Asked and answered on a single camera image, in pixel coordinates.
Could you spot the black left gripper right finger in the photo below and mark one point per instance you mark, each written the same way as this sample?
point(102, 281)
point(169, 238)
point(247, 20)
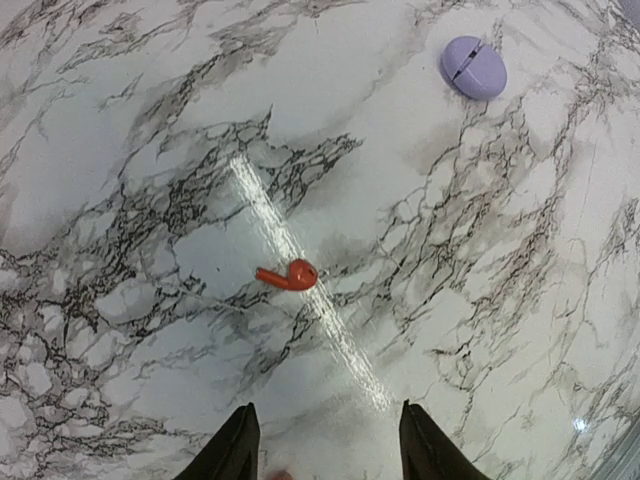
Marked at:
point(426, 451)

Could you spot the purple charging case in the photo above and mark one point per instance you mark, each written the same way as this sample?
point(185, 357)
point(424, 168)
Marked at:
point(474, 68)

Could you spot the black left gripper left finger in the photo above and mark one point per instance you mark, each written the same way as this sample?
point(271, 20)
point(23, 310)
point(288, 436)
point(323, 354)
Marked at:
point(232, 453)

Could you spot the red earbud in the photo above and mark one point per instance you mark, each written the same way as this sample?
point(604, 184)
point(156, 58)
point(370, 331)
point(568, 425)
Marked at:
point(301, 276)

